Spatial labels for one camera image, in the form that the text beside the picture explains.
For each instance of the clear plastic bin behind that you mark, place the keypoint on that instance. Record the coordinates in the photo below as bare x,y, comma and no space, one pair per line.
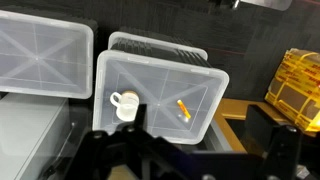
145,46

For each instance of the clear plastic bin with mug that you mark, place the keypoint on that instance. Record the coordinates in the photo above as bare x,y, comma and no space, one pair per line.
159,84

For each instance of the orange marker pen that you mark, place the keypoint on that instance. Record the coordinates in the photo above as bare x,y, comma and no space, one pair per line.
183,109

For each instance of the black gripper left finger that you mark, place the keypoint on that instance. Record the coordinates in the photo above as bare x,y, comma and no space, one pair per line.
140,123

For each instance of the clear plastic bin left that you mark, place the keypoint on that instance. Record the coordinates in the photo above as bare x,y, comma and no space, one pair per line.
45,56

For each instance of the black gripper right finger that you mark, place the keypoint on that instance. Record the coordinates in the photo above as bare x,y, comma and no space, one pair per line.
282,144

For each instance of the white ceramic mug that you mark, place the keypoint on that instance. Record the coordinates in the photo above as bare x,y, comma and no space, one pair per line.
126,105

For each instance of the yellow DHL cardboard package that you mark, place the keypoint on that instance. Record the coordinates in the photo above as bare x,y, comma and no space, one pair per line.
295,88

